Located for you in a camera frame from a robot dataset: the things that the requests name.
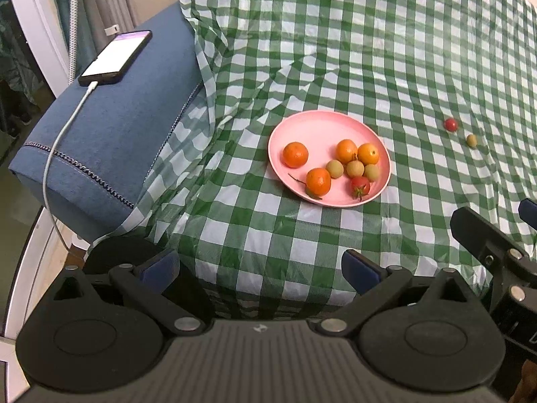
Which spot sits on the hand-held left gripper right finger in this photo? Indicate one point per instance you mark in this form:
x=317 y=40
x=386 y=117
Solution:
x=360 y=271

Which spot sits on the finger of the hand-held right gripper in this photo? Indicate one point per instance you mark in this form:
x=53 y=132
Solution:
x=478 y=231
x=529 y=212

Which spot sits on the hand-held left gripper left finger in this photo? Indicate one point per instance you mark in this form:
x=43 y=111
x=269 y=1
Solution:
x=161 y=269

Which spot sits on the red cherry tomato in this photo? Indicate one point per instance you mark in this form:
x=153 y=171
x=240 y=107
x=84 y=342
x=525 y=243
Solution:
x=451 y=124
x=360 y=186

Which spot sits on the small yellow round fruit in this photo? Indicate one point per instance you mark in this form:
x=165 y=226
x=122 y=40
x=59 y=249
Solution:
x=471 y=140
x=334 y=168
x=372 y=172
x=355 y=168

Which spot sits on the mandarin orange with stem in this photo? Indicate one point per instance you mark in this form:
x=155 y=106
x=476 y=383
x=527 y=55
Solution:
x=318 y=181

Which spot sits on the smooth oval yellow-orange orange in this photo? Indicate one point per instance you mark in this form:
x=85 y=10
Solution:
x=368 y=153

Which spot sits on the pink plate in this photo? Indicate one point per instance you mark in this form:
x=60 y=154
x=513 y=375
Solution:
x=319 y=134

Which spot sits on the small round orange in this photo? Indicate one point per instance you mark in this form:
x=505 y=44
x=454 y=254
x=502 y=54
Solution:
x=346 y=151

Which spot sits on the rough-skinned mandarin orange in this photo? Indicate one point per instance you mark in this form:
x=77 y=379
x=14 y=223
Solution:
x=295 y=154

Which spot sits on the white curved furniture edge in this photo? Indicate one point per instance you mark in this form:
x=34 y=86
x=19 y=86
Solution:
x=25 y=268

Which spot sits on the blue fabric cushion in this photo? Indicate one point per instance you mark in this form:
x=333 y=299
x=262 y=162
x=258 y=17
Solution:
x=126 y=126

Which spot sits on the black smartphone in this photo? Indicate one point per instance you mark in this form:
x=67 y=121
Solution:
x=113 y=56

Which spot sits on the green white checked tablecloth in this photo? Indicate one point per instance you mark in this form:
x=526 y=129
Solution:
x=293 y=50

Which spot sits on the white plug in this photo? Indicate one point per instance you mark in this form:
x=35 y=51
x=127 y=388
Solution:
x=111 y=29

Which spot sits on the teal patterned cloth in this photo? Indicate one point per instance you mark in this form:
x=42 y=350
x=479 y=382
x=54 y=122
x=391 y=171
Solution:
x=12 y=63

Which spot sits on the grey curtain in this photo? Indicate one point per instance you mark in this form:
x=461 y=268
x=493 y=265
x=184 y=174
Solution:
x=105 y=0

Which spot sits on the white door frame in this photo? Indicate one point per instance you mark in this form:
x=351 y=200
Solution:
x=42 y=37

